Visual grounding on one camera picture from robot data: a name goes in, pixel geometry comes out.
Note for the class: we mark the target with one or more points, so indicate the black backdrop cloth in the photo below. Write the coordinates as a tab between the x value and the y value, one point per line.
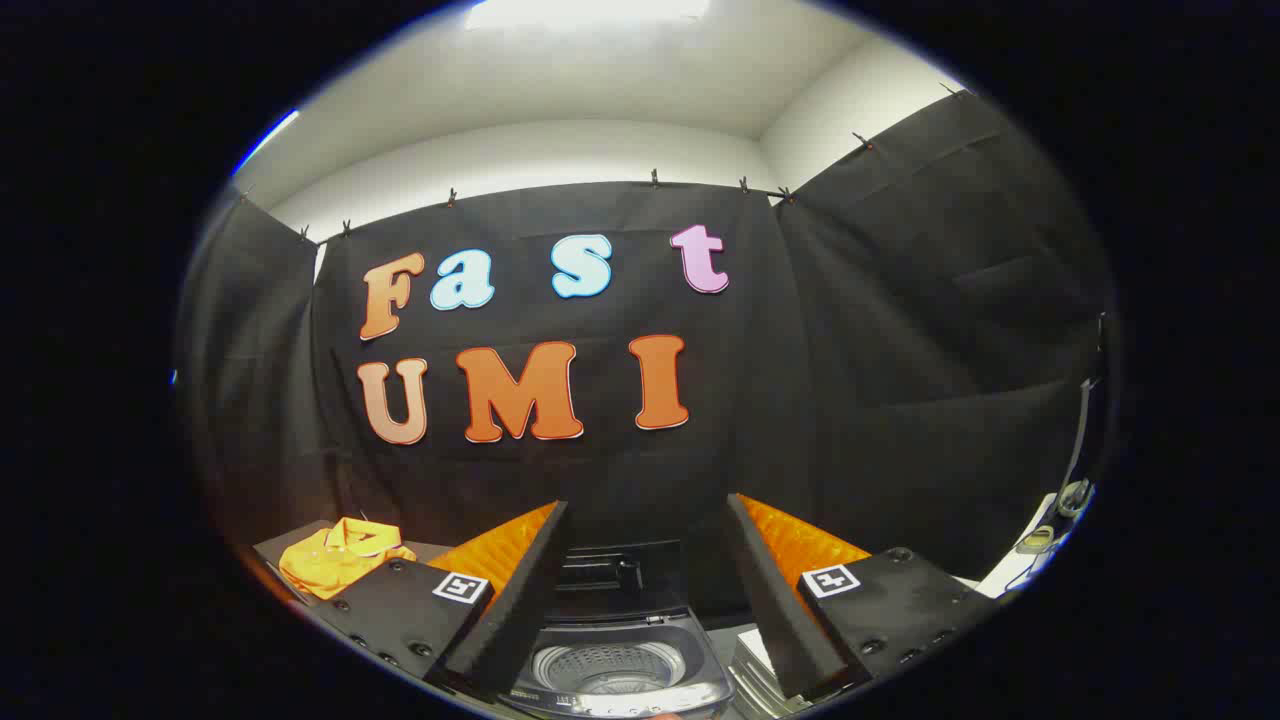
850	400

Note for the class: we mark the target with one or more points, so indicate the thin black stand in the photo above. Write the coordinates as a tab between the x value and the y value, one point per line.
1085	420

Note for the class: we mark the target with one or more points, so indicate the small yellowish object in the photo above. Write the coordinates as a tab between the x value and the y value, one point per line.
1035	541

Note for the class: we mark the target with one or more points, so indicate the orange polo shirt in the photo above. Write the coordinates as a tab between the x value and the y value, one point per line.
330	565

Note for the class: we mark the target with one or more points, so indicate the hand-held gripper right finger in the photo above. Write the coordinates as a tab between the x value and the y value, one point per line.
780	610

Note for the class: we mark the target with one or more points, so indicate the grey flat platform box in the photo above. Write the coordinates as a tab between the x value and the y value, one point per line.
285	542

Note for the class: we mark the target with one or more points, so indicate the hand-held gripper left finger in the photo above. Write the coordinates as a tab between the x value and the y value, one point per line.
520	600

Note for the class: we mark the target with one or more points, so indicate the small round grey object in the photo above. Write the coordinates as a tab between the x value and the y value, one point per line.
1076	497

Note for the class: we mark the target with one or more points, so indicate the white ribbed box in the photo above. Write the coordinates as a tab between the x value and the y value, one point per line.
755	670

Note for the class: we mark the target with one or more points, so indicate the grey toy washing machine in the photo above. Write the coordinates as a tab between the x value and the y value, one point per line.
700	655

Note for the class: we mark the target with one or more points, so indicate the narrow ceiling light strip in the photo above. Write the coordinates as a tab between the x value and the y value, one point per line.
265	142

